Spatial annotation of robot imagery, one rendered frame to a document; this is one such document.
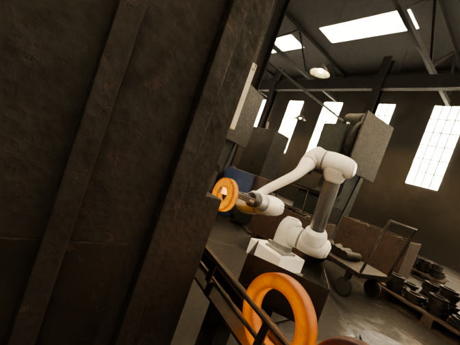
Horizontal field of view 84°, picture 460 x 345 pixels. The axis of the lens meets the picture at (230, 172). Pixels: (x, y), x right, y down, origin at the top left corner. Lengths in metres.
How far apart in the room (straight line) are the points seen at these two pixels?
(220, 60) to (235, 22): 0.09
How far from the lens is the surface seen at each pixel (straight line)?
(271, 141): 6.06
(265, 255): 1.97
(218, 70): 0.61
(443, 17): 11.48
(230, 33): 0.64
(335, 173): 1.71
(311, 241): 1.91
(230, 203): 1.11
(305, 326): 0.59
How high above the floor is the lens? 0.98
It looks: 2 degrees down
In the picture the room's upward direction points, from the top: 20 degrees clockwise
